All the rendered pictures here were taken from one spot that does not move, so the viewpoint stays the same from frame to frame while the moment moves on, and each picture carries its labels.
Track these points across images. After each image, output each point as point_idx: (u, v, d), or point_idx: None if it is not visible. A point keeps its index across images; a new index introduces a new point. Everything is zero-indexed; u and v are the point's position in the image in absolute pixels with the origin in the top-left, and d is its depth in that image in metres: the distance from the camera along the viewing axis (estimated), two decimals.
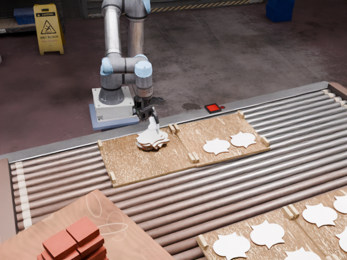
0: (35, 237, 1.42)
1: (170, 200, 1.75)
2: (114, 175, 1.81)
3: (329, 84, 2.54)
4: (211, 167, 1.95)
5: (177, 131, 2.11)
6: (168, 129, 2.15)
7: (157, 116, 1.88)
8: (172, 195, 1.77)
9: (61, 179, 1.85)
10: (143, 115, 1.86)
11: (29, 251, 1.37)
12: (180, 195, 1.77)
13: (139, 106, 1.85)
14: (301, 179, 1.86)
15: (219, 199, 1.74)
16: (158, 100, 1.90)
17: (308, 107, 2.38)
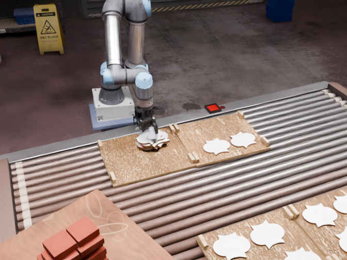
0: (35, 237, 1.42)
1: (170, 200, 1.75)
2: (114, 175, 1.81)
3: (329, 84, 2.54)
4: (211, 167, 1.95)
5: (177, 131, 2.11)
6: (168, 129, 2.15)
7: (157, 127, 1.92)
8: (172, 195, 1.77)
9: (61, 179, 1.85)
10: (144, 125, 1.89)
11: (29, 251, 1.37)
12: (180, 195, 1.77)
13: (139, 116, 1.88)
14: (301, 179, 1.86)
15: (219, 199, 1.74)
16: (158, 110, 1.93)
17: (308, 107, 2.38)
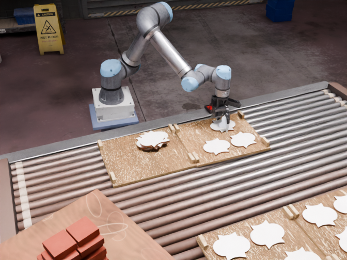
0: (35, 237, 1.42)
1: (170, 200, 1.75)
2: (114, 175, 1.81)
3: (329, 84, 2.54)
4: (211, 167, 1.95)
5: (177, 131, 2.11)
6: (168, 129, 2.15)
7: (229, 117, 2.07)
8: (172, 195, 1.77)
9: (61, 179, 1.85)
10: (217, 113, 2.07)
11: (29, 251, 1.37)
12: (180, 195, 1.77)
13: (215, 104, 2.07)
14: (301, 179, 1.86)
15: (219, 199, 1.74)
16: (234, 102, 2.08)
17: (308, 107, 2.38)
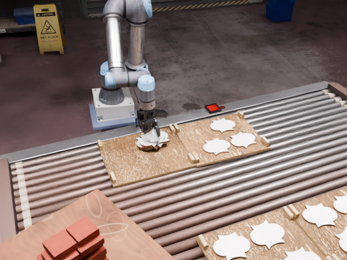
0: (35, 237, 1.42)
1: (170, 200, 1.75)
2: (114, 175, 1.81)
3: (329, 84, 2.54)
4: (211, 167, 1.95)
5: (177, 131, 2.11)
6: (168, 129, 2.15)
7: (159, 129, 1.92)
8: (172, 195, 1.77)
9: (61, 179, 1.85)
10: (146, 127, 1.89)
11: (29, 251, 1.37)
12: (180, 195, 1.77)
13: (141, 118, 1.89)
14: (301, 179, 1.86)
15: (219, 199, 1.74)
16: (161, 113, 1.93)
17: (308, 107, 2.38)
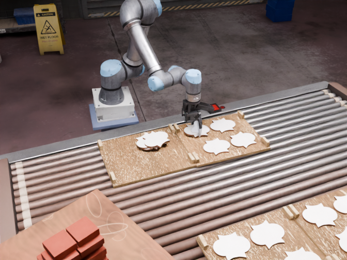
0: (35, 237, 1.42)
1: (170, 200, 1.75)
2: (114, 175, 1.81)
3: (329, 84, 2.54)
4: (211, 167, 1.95)
5: (177, 131, 2.11)
6: (168, 129, 2.15)
7: (201, 122, 2.03)
8: (172, 195, 1.77)
9: (61, 179, 1.85)
10: (189, 117, 2.02)
11: (29, 251, 1.37)
12: (180, 195, 1.77)
13: (186, 109, 2.02)
14: (301, 179, 1.86)
15: (219, 199, 1.74)
16: (207, 107, 2.04)
17: (308, 107, 2.38)
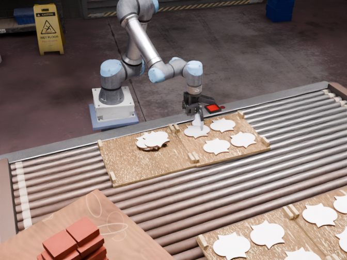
0: (35, 237, 1.42)
1: (170, 200, 1.75)
2: (114, 175, 1.81)
3: (329, 84, 2.54)
4: (211, 167, 1.95)
5: (177, 131, 2.11)
6: (168, 129, 2.15)
7: (202, 114, 2.00)
8: (172, 195, 1.77)
9: (61, 179, 1.85)
10: (190, 110, 2.00)
11: (29, 251, 1.37)
12: (180, 195, 1.77)
13: (187, 101, 1.99)
14: (301, 179, 1.86)
15: (219, 199, 1.74)
16: (207, 99, 2.01)
17: (308, 107, 2.38)
